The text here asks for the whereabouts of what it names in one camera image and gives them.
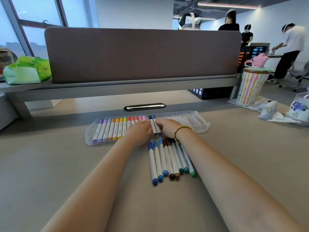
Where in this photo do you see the person's left hand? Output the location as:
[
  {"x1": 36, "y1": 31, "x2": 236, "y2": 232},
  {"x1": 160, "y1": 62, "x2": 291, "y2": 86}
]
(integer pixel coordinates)
[{"x1": 123, "y1": 120, "x2": 153, "y2": 148}]

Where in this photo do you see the person's right hand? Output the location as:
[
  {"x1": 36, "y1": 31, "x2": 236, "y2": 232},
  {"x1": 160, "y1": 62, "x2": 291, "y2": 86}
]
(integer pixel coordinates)
[{"x1": 154, "y1": 118, "x2": 183, "y2": 139}]

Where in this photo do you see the navy-ended white marker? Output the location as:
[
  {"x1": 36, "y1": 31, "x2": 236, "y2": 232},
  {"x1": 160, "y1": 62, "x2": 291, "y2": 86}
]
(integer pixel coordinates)
[{"x1": 151, "y1": 115, "x2": 163, "y2": 136}]

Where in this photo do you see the black-ended white marker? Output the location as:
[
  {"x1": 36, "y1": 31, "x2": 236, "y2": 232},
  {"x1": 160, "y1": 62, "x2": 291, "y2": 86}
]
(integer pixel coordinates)
[{"x1": 148, "y1": 115, "x2": 158, "y2": 136}]

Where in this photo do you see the clear plastic marker case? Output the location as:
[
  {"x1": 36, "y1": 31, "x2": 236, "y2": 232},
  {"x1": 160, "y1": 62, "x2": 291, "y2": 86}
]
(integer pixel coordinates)
[{"x1": 84, "y1": 110, "x2": 211, "y2": 147}]

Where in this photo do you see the group of warm-coloured white markers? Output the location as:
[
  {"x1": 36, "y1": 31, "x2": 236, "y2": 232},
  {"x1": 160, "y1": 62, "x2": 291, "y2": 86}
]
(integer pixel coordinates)
[{"x1": 91, "y1": 115, "x2": 147, "y2": 142}]

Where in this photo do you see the group of cool-coloured white markers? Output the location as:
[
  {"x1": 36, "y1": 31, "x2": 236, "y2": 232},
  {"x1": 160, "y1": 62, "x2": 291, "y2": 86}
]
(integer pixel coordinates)
[{"x1": 147, "y1": 137, "x2": 199, "y2": 186}]

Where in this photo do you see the person's left forearm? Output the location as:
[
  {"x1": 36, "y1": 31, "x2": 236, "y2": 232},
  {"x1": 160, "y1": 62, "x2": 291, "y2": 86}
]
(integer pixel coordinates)
[{"x1": 41, "y1": 137, "x2": 136, "y2": 232}]

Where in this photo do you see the person's right forearm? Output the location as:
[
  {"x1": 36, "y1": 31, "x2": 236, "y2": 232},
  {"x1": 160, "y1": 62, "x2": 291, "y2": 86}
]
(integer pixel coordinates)
[{"x1": 176, "y1": 129, "x2": 304, "y2": 232}]

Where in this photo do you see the white desk organizer box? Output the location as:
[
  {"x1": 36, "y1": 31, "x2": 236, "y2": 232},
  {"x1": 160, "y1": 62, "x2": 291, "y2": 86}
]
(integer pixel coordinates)
[{"x1": 0, "y1": 93, "x2": 19, "y2": 131}]

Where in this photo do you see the black smartphone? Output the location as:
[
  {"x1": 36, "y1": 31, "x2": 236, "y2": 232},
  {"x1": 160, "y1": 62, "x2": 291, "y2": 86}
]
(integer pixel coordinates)
[{"x1": 123, "y1": 103, "x2": 166, "y2": 111}]

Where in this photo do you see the grey desk riser shelf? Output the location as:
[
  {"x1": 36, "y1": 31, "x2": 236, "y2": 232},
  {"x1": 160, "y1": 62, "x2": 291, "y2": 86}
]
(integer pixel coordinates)
[{"x1": 0, "y1": 74, "x2": 242, "y2": 119}]

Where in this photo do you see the brown fabric desk divider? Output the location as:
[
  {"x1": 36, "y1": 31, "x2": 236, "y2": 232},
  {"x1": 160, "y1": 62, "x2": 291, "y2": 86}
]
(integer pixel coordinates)
[{"x1": 44, "y1": 27, "x2": 242, "y2": 84}]

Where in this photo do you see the striped tumbler pink lid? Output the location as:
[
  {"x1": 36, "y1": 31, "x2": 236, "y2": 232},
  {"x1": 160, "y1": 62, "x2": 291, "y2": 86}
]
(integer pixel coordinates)
[{"x1": 236, "y1": 53, "x2": 271, "y2": 107}]

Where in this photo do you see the white plush toy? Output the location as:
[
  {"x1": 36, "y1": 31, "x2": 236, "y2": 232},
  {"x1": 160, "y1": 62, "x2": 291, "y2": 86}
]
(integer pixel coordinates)
[{"x1": 259, "y1": 100, "x2": 277, "y2": 120}]

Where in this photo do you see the white tissue paper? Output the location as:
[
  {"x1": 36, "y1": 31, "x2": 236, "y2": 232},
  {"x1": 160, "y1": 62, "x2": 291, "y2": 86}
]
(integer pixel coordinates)
[{"x1": 228, "y1": 98, "x2": 302, "y2": 123}]

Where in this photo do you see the black plastic file rack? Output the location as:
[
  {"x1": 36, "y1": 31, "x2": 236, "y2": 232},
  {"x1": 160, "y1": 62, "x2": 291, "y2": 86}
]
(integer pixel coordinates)
[{"x1": 238, "y1": 45, "x2": 267, "y2": 73}]

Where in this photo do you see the green tissue pack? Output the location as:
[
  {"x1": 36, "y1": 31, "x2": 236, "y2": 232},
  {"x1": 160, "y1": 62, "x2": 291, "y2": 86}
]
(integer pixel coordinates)
[{"x1": 3, "y1": 56, "x2": 52, "y2": 85}]

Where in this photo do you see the clear bottle purple cap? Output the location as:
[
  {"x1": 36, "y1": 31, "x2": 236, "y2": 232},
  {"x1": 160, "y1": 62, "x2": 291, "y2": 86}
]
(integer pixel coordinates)
[{"x1": 286, "y1": 92, "x2": 309, "y2": 126}]

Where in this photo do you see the grey office chair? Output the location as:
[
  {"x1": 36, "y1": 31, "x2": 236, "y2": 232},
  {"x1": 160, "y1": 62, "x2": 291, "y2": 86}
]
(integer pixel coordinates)
[{"x1": 279, "y1": 61, "x2": 309, "y2": 92}]

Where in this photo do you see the black mesh pen holder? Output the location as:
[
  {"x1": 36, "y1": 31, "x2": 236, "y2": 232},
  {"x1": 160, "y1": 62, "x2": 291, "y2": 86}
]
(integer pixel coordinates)
[{"x1": 0, "y1": 49, "x2": 17, "y2": 82}]

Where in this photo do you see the gold bead bracelet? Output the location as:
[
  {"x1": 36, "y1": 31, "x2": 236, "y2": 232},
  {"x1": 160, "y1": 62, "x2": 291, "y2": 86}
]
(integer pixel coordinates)
[{"x1": 173, "y1": 125, "x2": 192, "y2": 144}]

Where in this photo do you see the dark window frame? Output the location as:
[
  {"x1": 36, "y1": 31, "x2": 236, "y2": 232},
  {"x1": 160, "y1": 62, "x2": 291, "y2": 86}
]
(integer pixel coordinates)
[{"x1": 0, "y1": 0, "x2": 99, "y2": 60}]

